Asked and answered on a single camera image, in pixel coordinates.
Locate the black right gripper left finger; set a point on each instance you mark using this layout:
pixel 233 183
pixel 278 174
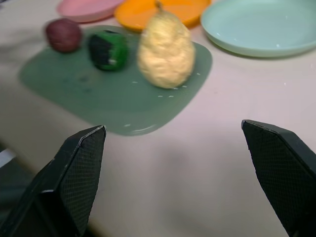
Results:
pixel 61 187

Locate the dark red round fruit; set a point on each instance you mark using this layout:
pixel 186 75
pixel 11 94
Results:
pixel 63 35

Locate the pink plate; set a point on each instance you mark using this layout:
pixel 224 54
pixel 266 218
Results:
pixel 86 8

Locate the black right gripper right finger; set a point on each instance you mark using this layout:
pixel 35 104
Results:
pixel 284 172

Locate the green cutting mat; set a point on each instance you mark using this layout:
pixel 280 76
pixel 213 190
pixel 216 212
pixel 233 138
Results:
pixel 103 89

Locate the orange plate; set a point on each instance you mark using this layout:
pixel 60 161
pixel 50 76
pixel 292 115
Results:
pixel 138 12

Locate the yellow pear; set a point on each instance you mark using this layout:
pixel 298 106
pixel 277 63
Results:
pixel 166 48

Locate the light green plate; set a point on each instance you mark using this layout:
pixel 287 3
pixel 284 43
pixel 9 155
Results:
pixel 261 27

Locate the green and black ball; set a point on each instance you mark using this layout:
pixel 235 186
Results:
pixel 108 50

